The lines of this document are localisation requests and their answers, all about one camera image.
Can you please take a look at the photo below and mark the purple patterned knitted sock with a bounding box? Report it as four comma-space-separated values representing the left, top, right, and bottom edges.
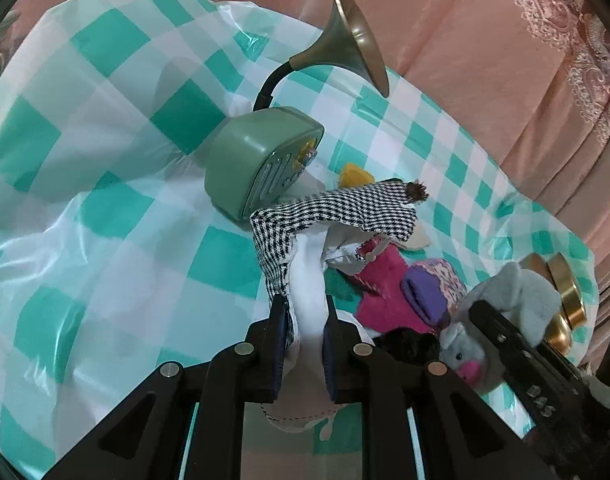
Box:
402, 258, 468, 331

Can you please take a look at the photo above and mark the black fuzzy cloth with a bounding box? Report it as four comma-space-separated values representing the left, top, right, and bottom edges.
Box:
372, 327, 442, 366

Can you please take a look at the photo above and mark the magenta sock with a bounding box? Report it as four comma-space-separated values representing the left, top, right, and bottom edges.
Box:
352, 237, 438, 336

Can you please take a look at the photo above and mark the houndstooth and white cloth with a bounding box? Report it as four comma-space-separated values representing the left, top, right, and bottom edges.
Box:
249, 180, 429, 433

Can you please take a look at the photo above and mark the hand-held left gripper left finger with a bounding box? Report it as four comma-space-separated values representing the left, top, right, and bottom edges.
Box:
42, 295, 291, 480

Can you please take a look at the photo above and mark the green horn speaker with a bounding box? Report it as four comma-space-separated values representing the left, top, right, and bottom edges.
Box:
203, 0, 390, 233

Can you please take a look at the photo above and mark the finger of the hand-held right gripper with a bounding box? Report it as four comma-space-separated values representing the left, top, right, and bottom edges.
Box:
468, 300, 531, 381

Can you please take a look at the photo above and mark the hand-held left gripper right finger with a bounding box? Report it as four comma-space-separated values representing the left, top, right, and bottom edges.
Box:
321, 295, 551, 480

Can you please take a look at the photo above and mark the grey mouse plush toy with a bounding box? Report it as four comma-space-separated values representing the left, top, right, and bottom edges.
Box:
439, 261, 562, 395

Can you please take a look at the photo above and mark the glass jar with gold lid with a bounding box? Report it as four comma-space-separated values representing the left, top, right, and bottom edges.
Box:
518, 252, 586, 356

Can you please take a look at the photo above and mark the green white checked tablecloth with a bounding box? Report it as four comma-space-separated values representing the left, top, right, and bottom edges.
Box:
0, 0, 601, 480

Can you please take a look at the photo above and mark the pink embroidered curtain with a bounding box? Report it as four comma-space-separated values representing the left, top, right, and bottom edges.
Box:
5, 0, 610, 301

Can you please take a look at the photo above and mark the yellow felt piece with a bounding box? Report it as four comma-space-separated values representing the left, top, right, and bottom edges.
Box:
337, 164, 375, 190

